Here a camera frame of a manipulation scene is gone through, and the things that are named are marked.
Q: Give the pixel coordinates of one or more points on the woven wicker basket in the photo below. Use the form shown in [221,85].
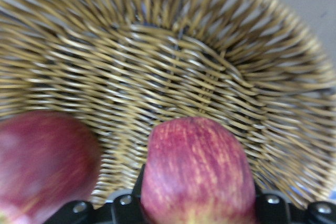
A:
[124,66]

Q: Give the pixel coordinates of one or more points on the red yellow apple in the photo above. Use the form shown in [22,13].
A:
[197,172]

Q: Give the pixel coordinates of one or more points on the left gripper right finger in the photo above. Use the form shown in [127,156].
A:
[272,206]

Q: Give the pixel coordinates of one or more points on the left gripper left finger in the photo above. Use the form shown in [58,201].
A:
[121,207]

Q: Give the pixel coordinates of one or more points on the dark red apple in basket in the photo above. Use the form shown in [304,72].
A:
[48,158]

